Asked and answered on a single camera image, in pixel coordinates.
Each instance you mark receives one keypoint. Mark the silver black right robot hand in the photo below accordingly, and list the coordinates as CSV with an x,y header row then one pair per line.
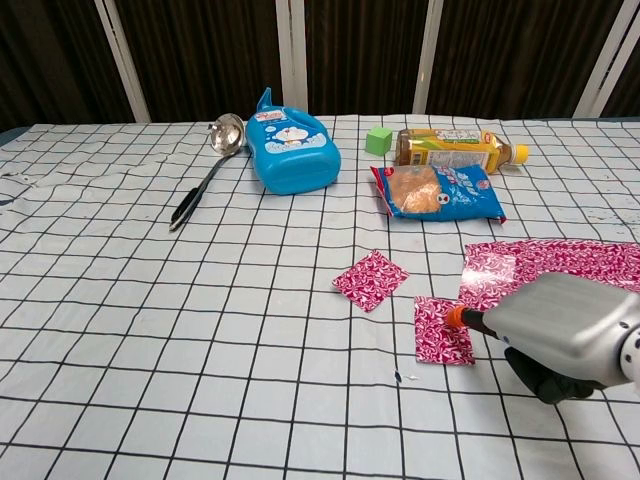
x,y
560,320

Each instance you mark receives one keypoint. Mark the pink patterned packet strip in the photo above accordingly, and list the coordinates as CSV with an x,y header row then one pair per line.
x,y
550,255

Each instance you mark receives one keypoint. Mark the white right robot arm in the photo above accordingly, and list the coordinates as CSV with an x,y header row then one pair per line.
x,y
634,350

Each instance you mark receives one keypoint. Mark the blue snack bag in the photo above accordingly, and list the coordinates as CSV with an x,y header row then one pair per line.
x,y
470,195

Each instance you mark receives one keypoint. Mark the yellow tea drink bottle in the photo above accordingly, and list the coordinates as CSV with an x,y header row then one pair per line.
x,y
450,145

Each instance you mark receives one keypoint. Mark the green cube block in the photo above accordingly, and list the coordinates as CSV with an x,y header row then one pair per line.
x,y
378,141

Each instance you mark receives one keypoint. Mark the blue cartoon detergent bottle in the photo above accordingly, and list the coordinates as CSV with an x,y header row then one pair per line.
x,y
295,165

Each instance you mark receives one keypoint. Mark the white black checked tablecloth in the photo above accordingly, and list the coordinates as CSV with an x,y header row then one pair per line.
x,y
200,350

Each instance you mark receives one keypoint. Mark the dark brown curtain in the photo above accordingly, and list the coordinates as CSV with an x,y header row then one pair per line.
x,y
210,50

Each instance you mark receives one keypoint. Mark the white frame post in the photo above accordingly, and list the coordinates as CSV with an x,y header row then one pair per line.
x,y
427,50
607,65
122,65
292,50

